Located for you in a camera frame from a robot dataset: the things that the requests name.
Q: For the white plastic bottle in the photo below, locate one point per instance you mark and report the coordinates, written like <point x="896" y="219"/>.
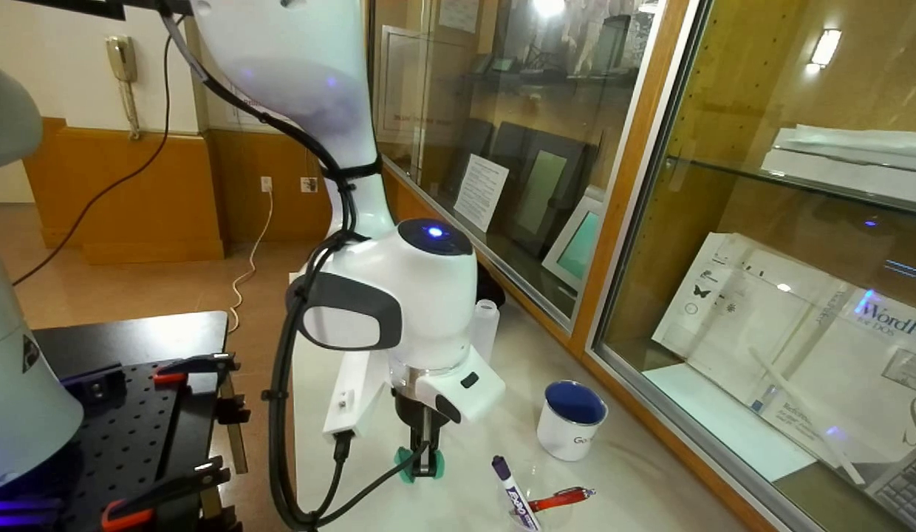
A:
<point x="487" y="323"/>

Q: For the green sponge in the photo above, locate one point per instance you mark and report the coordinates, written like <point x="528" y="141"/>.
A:
<point x="404" y="463"/>

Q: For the orange pen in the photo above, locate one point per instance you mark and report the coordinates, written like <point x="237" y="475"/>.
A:
<point x="559" y="499"/>

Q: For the black perforated side table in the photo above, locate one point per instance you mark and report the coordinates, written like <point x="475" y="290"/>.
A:
<point x="134" y="434"/>

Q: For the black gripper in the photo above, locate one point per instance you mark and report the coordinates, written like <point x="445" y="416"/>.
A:
<point x="423" y="425"/>

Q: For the stack of white papers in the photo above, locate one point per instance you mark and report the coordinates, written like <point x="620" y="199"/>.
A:
<point x="867" y="160"/>

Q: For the large white poster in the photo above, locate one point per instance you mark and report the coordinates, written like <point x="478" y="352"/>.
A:
<point x="822" y="361"/>

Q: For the white paper sign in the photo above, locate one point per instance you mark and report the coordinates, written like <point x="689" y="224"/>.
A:
<point x="481" y="190"/>

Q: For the white cup blue inside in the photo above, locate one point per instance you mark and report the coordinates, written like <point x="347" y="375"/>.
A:
<point x="570" y="422"/>

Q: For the wall telephone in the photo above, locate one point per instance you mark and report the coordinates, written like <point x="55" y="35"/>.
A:
<point x="122" y="60"/>

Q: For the white blue marker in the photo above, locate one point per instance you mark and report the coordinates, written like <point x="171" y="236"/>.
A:
<point x="515" y="494"/>

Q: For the orange black clamp rear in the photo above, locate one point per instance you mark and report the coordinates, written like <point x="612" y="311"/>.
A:
<point x="177" y="375"/>

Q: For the orange black clamp front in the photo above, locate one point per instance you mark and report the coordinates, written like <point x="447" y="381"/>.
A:
<point x="143" y="509"/>

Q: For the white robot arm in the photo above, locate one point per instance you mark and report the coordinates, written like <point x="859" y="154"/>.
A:
<point x="395" y="301"/>

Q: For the green framed picture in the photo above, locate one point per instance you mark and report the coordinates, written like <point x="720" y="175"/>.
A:
<point x="574" y="248"/>

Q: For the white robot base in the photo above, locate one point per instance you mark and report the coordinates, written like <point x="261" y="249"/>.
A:
<point x="38" y="412"/>

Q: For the orange black clamp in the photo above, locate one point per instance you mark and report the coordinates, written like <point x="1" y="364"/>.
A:
<point x="177" y="375"/>
<point x="143" y="509"/>

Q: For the dark framed plaque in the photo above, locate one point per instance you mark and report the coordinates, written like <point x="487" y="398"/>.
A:
<point x="550" y="183"/>

